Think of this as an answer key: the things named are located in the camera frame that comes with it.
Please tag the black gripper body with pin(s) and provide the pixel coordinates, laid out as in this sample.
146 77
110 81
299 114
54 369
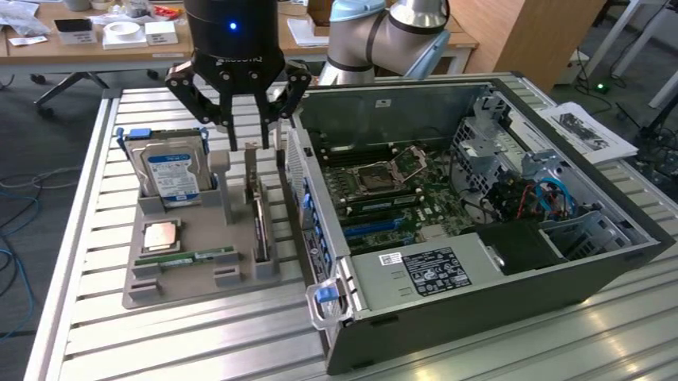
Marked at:
232 47

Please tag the Nvidia graphics card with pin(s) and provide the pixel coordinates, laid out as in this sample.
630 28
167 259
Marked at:
259 226

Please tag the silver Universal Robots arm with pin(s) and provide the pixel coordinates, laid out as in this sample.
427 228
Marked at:
361 39

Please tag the white papers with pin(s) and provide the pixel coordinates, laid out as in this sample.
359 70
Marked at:
307 37

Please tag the small white box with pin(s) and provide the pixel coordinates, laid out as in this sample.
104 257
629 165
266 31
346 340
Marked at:
160 33

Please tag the flat white box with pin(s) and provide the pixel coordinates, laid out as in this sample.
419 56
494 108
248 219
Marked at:
124 44

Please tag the red and white packet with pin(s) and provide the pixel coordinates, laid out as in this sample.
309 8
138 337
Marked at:
167 12

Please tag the white tape roll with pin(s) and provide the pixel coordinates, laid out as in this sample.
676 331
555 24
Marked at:
114 28

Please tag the dark small container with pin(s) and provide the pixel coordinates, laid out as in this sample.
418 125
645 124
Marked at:
138 8

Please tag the grey castor leg base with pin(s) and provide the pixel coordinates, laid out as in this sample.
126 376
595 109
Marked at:
68 85

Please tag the hard disk with blue caddy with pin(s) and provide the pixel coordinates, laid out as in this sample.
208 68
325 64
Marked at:
167 170

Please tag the white box with black lid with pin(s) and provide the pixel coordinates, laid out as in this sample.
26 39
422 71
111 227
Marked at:
74 35

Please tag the grey cup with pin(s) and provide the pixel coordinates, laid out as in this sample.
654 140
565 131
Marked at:
76 5

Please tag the CPU socket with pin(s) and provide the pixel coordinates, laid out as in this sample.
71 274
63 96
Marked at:
381 176

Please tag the metal socket cover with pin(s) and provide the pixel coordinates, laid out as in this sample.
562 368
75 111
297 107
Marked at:
413 160

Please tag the white label card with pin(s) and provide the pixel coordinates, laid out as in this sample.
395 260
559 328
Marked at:
27 41

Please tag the clear plastic bag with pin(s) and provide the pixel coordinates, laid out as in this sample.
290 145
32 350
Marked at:
22 20

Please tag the installed labelled RAM stick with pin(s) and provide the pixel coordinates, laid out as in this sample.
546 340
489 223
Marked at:
383 203

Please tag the metal drive cage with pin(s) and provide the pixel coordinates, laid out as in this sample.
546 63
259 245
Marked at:
477 158

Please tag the silver CPU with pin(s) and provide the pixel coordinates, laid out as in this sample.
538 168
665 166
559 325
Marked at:
160 235

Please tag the blue expansion slot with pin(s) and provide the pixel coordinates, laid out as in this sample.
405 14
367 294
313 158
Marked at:
371 228

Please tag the green Dell motherboard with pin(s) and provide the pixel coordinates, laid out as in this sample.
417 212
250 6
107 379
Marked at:
439 198

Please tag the grey parts rack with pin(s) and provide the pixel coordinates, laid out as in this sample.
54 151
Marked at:
207 246

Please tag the loose green RAM stick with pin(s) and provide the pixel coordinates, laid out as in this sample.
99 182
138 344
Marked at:
186 256

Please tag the wooden cabinet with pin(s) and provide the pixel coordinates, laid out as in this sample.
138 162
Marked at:
530 39

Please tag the silver chipset heatsink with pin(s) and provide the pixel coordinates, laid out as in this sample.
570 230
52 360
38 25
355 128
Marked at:
437 233

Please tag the silver power supply unit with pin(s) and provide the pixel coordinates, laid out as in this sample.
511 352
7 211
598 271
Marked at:
381 285

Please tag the printed paper stack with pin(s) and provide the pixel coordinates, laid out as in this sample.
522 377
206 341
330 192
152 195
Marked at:
587 135

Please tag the device with green light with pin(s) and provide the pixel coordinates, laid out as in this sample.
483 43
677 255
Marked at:
601 87

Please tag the black plastic fan shroud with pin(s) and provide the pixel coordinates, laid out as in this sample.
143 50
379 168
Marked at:
519 246

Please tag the metal disk bay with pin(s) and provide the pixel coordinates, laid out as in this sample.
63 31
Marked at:
582 238

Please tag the open black PC case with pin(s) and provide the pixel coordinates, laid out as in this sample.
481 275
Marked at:
477 317

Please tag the white table frame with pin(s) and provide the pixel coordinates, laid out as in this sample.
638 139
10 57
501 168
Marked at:
614 39

